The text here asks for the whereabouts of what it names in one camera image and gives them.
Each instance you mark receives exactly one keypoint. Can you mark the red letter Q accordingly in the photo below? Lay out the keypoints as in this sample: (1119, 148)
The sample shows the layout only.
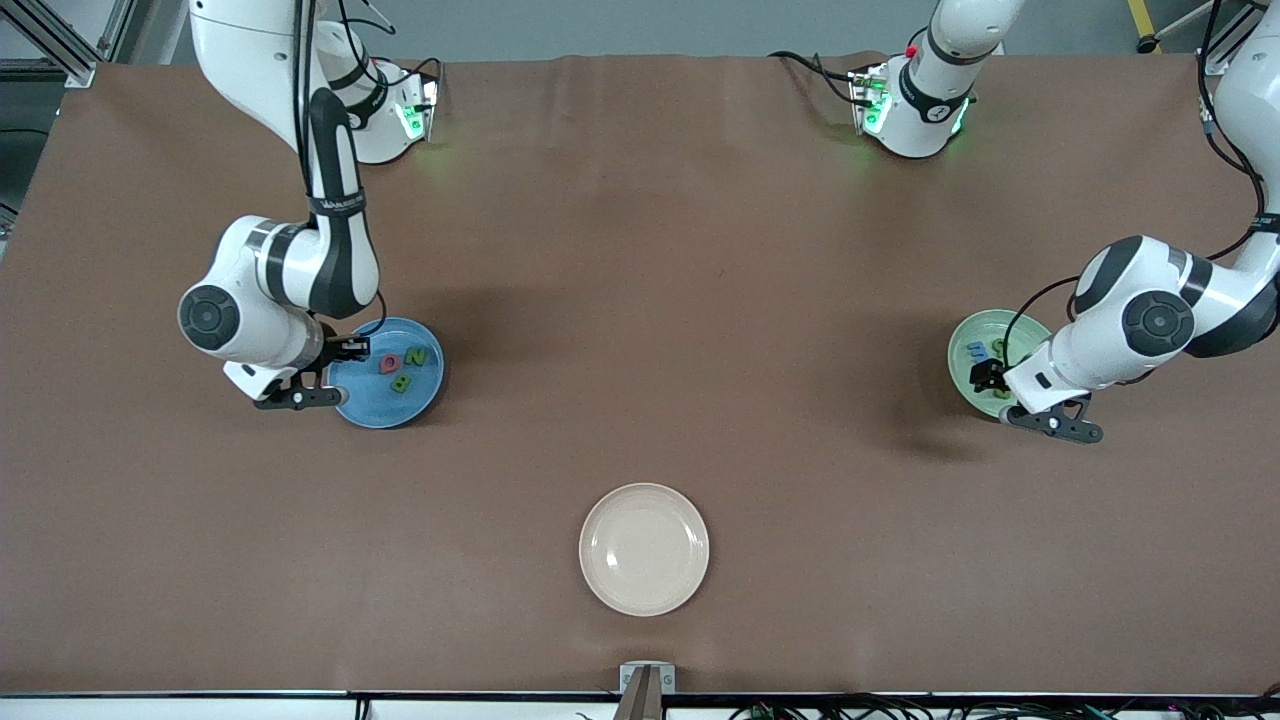
(389, 364)

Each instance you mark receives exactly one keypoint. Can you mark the green letter B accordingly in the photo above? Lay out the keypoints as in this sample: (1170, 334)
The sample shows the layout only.
(402, 383)

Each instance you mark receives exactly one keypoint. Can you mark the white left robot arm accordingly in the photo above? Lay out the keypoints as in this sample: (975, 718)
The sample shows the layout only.
(1075, 375)

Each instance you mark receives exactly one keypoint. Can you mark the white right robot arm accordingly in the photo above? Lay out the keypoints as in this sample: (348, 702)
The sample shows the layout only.
(250, 60)

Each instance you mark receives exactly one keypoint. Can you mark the green plate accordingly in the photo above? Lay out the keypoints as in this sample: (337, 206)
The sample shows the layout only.
(960, 370)

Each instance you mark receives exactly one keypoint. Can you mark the blue plate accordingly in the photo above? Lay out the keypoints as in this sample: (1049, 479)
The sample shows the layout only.
(390, 405)

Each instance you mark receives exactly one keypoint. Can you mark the cream plate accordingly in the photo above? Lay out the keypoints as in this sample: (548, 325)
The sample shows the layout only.
(644, 550)

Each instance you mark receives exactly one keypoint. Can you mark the brown table cover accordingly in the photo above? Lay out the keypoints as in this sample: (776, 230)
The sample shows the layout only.
(640, 200)

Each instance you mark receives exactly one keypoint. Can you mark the grey stand leg black foot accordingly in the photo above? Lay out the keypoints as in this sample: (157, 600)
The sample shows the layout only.
(1150, 43)

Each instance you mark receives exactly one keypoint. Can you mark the aluminium frame profile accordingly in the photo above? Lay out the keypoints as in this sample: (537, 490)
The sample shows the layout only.
(1212, 62)
(80, 70)

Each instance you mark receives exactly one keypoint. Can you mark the white table edge rail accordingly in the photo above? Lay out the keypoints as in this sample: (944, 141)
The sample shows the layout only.
(200, 708)

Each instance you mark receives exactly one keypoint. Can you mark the grey metal camera mount bracket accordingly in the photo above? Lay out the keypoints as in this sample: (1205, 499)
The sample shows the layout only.
(647, 690)

